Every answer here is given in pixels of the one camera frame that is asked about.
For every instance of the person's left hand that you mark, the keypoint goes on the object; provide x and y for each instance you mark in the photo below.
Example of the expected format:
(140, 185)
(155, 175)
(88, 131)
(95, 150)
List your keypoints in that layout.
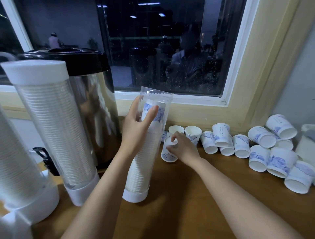
(134, 132)

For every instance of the person's right hand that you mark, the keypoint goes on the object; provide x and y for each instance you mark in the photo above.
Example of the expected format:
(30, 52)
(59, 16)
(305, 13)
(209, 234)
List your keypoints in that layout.
(187, 150)

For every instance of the single blue-printed paper cup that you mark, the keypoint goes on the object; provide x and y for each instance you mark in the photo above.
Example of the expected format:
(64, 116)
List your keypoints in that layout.
(168, 155)

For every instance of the nested stack of paper cups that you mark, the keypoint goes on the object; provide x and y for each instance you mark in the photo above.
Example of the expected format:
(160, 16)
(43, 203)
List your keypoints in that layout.
(56, 133)
(140, 167)
(17, 167)

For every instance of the pile of paper cups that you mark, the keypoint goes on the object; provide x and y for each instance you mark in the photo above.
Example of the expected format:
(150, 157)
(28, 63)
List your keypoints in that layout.
(266, 147)

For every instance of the white tube cap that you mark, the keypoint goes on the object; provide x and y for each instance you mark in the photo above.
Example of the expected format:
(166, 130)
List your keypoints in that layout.
(34, 71)

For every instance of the person's left forearm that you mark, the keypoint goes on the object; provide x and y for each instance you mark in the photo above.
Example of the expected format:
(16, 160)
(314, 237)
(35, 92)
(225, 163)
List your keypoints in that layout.
(96, 202)

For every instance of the person's right forearm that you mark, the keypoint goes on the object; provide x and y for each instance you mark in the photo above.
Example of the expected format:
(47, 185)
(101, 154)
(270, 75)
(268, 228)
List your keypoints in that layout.
(246, 204)

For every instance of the stainless steel water dispenser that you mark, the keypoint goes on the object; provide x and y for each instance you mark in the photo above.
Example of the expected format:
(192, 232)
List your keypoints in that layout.
(101, 113)

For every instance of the white framed window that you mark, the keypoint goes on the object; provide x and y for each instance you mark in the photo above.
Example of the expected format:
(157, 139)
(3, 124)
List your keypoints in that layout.
(172, 44)

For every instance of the translucent plastic box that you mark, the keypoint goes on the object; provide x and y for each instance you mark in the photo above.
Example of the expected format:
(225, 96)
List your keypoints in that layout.
(306, 147)

